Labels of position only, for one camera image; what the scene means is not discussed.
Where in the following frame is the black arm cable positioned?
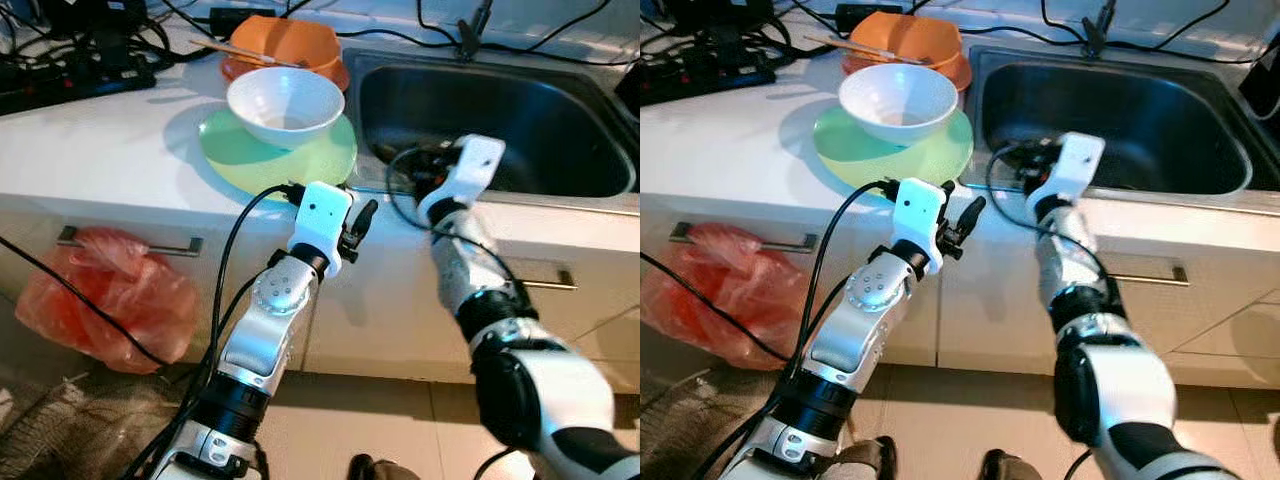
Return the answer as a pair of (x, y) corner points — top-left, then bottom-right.
(120, 183), (306, 480)
(385, 147), (531, 321)
(700, 180), (906, 480)
(984, 143), (1126, 316)

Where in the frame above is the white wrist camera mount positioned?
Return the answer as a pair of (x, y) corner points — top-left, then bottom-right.
(892, 177), (950, 277)
(288, 181), (355, 279)
(1030, 131), (1107, 223)
(418, 134), (507, 227)

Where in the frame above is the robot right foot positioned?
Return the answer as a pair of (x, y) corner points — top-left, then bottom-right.
(347, 454), (423, 480)
(978, 449), (1053, 480)

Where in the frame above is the grey metal faucet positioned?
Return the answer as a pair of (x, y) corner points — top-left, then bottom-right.
(1083, 0), (1119, 58)
(455, 0), (496, 61)

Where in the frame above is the wire mesh fan guard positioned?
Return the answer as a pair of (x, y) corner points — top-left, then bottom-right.
(0, 372), (206, 480)
(665, 362), (806, 480)

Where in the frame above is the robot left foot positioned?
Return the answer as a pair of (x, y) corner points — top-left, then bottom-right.
(833, 436), (898, 480)

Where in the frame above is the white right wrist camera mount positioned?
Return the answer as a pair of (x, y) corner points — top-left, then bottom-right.
(1030, 131), (1107, 223)
(418, 134), (507, 227)

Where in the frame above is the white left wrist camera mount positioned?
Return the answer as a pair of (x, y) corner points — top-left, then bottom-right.
(288, 181), (355, 279)
(892, 177), (950, 277)

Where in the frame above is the thin black cable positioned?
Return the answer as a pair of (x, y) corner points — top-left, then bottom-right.
(640, 252), (799, 366)
(0, 236), (171, 369)

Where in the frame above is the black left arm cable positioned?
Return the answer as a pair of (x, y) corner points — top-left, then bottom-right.
(120, 183), (306, 480)
(700, 180), (906, 480)

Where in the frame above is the black power strip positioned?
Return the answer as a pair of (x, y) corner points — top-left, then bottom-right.
(640, 50), (783, 109)
(0, 58), (158, 116)

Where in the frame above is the black box device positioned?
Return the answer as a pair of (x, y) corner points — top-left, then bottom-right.
(60, 0), (151, 66)
(665, 0), (766, 56)

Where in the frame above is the black power adapter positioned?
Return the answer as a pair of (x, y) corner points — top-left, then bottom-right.
(208, 8), (278, 36)
(835, 3), (906, 31)

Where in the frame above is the orange bowl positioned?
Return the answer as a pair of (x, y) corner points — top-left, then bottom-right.
(848, 12), (963, 73)
(228, 15), (343, 81)

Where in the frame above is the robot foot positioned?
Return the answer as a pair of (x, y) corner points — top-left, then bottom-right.
(347, 454), (423, 480)
(978, 449), (1053, 480)
(833, 436), (898, 480)

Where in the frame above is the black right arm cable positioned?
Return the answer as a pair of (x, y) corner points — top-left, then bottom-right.
(984, 143), (1126, 316)
(385, 147), (531, 321)

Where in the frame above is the stainless steel sink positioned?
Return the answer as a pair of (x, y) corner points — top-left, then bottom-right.
(965, 45), (1280, 216)
(345, 50), (641, 216)

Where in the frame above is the light green plate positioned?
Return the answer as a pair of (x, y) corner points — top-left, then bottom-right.
(812, 103), (974, 194)
(198, 105), (358, 198)

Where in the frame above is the red plastic bag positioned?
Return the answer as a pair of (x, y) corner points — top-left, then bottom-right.
(15, 228), (201, 374)
(642, 222), (801, 369)

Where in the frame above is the white bowl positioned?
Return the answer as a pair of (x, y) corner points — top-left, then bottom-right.
(838, 63), (959, 147)
(226, 67), (346, 151)

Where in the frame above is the white kitchen cabinet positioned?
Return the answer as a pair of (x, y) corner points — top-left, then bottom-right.
(0, 195), (641, 386)
(640, 195), (1280, 391)

